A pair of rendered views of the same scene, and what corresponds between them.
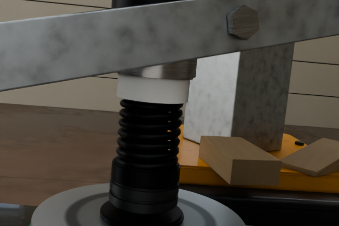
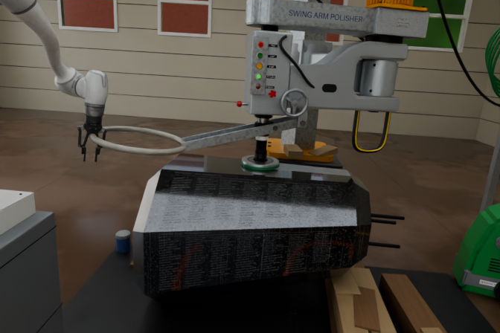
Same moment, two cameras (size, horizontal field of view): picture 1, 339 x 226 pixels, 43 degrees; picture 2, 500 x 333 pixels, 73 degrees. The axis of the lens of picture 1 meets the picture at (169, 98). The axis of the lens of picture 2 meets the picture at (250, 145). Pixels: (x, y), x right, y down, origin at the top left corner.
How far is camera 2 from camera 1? 1.49 m
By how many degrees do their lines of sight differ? 11
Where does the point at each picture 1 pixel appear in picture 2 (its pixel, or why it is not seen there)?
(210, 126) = (288, 140)
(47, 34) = (245, 131)
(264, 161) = (297, 152)
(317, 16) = (289, 125)
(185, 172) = (277, 154)
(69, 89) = (231, 111)
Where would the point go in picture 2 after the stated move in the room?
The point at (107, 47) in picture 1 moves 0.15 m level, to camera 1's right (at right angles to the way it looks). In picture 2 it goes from (254, 133) to (281, 135)
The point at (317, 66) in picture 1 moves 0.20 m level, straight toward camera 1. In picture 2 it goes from (397, 93) to (396, 93)
